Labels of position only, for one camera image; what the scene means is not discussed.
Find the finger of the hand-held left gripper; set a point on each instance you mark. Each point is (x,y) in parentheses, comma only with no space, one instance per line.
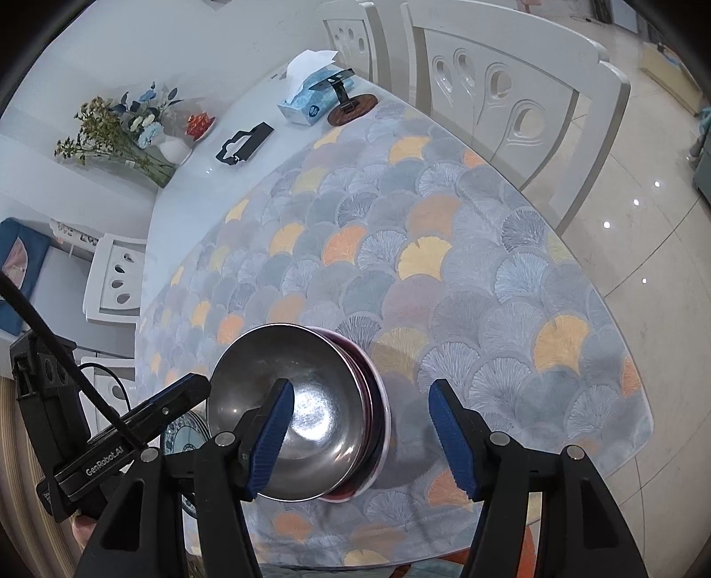
(172,403)

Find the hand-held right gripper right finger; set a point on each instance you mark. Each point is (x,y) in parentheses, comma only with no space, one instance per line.
(449,439)

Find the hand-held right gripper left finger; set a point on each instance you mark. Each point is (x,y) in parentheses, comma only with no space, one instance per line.
(275,439)

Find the blue patterned plate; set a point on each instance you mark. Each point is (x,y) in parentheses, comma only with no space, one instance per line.
(183,439)

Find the red steel bowl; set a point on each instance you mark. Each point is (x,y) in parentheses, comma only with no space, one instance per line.
(316,411)

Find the pink cartoon bowl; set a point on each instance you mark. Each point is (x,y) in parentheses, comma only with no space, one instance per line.
(387,422)

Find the blue steel bowl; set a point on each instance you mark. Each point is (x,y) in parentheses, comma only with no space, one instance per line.
(374,408)

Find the white printed box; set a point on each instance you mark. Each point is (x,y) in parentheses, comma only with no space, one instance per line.
(75,233)

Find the glass vase with green sprigs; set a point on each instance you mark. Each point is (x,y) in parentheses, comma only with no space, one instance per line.
(161,172)

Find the white vase with flowers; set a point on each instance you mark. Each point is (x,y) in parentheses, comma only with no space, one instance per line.
(175,151)

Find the blue tissue pack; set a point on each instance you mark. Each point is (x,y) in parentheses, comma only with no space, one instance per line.
(305,105)

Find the phone stand with wooden base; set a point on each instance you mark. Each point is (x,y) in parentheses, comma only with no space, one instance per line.
(353,108)

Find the beige low box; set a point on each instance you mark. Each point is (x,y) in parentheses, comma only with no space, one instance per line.
(669,75)

